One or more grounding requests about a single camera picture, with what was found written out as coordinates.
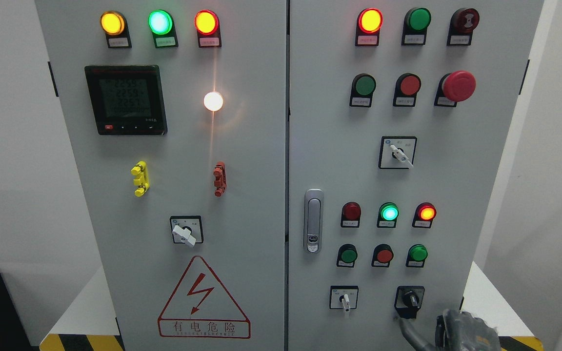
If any black rotary knob switch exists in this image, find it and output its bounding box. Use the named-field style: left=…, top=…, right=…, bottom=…
left=394, top=285, right=424, bottom=319

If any grey left cabinet door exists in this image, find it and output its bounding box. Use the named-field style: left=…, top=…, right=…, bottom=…
left=36, top=0, right=287, bottom=351

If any green lit indicator middle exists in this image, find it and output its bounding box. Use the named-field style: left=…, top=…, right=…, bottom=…
left=377, top=202, right=399, bottom=228

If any green push button upper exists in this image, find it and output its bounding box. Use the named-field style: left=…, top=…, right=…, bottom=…
left=349, top=73, right=376, bottom=107

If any red electric hazard sticker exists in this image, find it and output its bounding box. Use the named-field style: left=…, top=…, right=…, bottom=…
left=158, top=255, right=251, bottom=338

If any grey right cabinet door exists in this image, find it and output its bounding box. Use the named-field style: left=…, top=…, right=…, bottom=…
left=288, top=0, right=543, bottom=351

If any yellow terminal connector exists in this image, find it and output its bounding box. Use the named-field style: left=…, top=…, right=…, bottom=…
left=131, top=160, right=150, bottom=197

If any yellow indicator light top left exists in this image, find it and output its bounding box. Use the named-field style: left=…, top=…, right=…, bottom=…
left=100, top=11, right=132, bottom=48

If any red indicator light top left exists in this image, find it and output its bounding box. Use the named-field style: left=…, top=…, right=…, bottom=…
left=194, top=9, right=221, bottom=47

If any black digital power meter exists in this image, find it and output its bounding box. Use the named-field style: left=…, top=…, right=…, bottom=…
left=84, top=65, right=168, bottom=136

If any green push button lower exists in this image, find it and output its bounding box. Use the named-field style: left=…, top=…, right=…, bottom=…
left=336, top=244, right=358, bottom=268

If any red push button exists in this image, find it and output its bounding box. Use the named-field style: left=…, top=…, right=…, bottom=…
left=392, top=73, right=422, bottom=107
left=372, top=244, right=393, bottom=268

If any silver door handle lock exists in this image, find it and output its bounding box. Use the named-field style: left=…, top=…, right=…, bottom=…
left=303, top=189, right=323, bottom=254

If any green indicator top right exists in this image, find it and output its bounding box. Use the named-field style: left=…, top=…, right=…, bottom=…
left=401, top=7, right=431, bottom=46

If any green indicator lower right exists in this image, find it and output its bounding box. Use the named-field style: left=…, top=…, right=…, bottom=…
left=405, top=244, right=428, bottom=268

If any green push button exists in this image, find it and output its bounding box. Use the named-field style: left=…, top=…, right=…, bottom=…
left=349, top=73, right=376, bottom=107
left=336, top=244, right=358, bottom=268

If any green indicator light top left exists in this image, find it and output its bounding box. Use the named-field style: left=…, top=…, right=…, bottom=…
left=148, top=9, right=179, bottom=48

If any white selector switch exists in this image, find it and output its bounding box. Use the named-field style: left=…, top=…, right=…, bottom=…
left=378, top=136, right=417, bottom=169
left=329, top=285, right=359, bottom=318

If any white lit indicator light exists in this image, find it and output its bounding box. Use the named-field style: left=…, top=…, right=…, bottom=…
left=203, top=91, right=224, bottom=113

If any white selector switch upper right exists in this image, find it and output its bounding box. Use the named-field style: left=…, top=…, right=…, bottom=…
left=378, top=136, right=417, bottom=169

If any red emergency stop button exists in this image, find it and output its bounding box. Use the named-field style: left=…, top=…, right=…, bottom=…
left=434, top=70, right=477, bottom=107

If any dark red indicator left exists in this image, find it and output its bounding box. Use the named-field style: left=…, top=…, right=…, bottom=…
left=341, top=202, right=361, bottom=228

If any white cabinet base platform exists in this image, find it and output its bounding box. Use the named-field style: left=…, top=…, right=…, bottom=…
left=39, top=263, right=543, bottom=351

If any white selector switch lower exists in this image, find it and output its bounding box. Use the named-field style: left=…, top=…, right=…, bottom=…
left=329, top=285, right=359, bottom=318

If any red lit indicator top right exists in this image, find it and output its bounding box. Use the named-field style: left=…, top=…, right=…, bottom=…
left=355, top=7, right=383, bottom=47

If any grey cabinet door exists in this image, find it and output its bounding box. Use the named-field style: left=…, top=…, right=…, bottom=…
left=36, top=0, right=287, bottom=351
left=288, top=0, right=543, bottom=351

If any red terminal connector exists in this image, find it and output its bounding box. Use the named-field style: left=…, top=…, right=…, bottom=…
left=213, top=161, right=227, bottom=197

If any red push button lower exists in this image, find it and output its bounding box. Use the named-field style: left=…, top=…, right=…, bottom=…
left=372, top=244, right=393, bottom=268

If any red push button upper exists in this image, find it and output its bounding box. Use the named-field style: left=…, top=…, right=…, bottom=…
left=392, top=73, right=422, bottom=107

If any white selector switch left door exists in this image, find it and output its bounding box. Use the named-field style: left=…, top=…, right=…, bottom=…
left=169, top=215, right=204, bottom=248

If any dark red buzzer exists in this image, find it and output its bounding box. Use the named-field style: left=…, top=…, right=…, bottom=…
left=446, top=7, right=480, bottom=46

